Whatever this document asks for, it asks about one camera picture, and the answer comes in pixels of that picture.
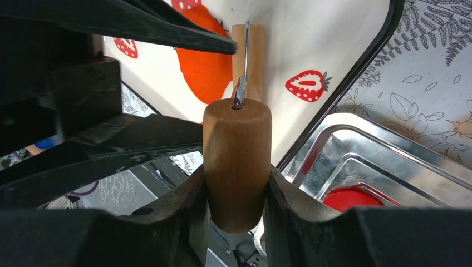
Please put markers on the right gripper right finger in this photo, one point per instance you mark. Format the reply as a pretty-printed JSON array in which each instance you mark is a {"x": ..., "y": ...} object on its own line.
[{"x": 301, "y": 231}]

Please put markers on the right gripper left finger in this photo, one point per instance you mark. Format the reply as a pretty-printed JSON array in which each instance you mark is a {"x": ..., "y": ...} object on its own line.
[{"x": 170, "y": 231}]

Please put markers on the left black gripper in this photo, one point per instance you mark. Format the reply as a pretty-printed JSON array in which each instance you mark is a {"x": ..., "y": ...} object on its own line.
[{"x": 53, "y": 84}]

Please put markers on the orange dough piece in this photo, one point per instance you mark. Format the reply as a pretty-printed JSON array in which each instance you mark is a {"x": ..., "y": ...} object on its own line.
[{"x": 206, "y": 74}]

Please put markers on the wooden dough roller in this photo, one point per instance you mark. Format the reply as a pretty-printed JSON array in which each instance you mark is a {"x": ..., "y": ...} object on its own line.
[{"x": 237, "y": 139}]

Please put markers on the strawberry print white tray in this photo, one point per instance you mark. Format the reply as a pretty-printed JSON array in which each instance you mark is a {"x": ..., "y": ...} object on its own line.
[{"x": 312, "y": 51}]

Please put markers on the red dough disc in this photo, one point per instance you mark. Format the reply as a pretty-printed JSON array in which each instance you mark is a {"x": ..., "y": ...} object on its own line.
[{"x": 343, "y": 198}]

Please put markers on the stainless steel tray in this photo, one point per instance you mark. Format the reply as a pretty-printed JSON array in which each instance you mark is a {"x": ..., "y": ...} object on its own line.
[{"x": 347, "y": 149}]

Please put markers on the floral pattern table mat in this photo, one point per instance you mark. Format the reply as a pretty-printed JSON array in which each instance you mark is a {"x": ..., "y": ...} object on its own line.
[{"x": 419, "y": 85}]

